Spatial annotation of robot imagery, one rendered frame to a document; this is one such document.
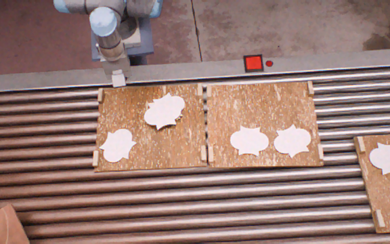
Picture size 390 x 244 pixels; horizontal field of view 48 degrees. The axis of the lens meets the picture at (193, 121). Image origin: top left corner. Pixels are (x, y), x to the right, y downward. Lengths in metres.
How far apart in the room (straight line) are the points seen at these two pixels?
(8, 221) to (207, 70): 0.92
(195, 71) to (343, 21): 1.69
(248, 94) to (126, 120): 0.48
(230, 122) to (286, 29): 1.60
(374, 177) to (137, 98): 0.92
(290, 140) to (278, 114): 0.12
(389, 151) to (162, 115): 0.83
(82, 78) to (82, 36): 1.38
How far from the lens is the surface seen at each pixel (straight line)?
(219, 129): 1.64
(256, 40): 3.07
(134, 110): 1.70
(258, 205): 1.56
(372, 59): 1.93
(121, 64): 1.46
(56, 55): 3.17
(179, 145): 1.61
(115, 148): 1.63
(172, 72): 1.80
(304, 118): 1.69
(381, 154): 1.69
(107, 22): 1.32
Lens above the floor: 2.40
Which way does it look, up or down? 62 degrees down
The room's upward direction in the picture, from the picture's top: 5 degrees counter-clockwise
